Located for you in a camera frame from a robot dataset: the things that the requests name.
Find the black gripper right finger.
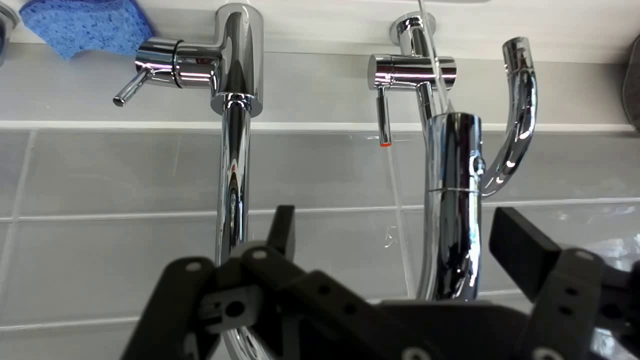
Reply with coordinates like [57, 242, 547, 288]
[487, 206, 640, 360]

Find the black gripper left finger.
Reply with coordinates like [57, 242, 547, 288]
[121, 203, 375, 360]

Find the tall chrome gooseneck faucet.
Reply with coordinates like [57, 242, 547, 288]
[109, 1, 483, 360]

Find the small chrome faucet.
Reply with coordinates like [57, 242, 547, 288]
[368, 10, 539, 199]

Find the blue sponge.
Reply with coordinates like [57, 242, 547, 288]
[18, 0, 156, 62]

